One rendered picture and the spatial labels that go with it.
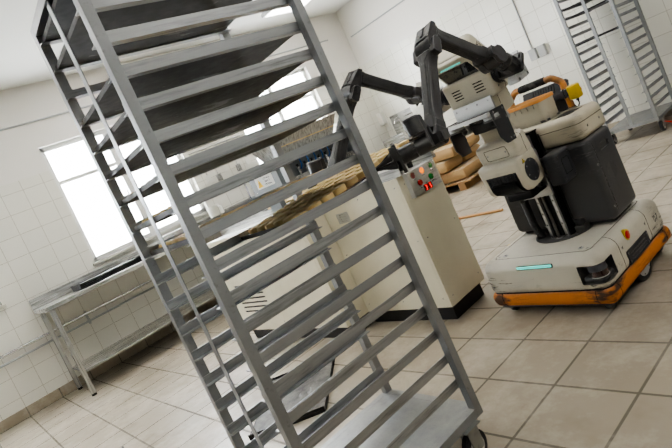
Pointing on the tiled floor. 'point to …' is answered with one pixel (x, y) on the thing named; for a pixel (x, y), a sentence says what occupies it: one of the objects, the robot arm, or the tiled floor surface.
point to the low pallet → (465, 182)
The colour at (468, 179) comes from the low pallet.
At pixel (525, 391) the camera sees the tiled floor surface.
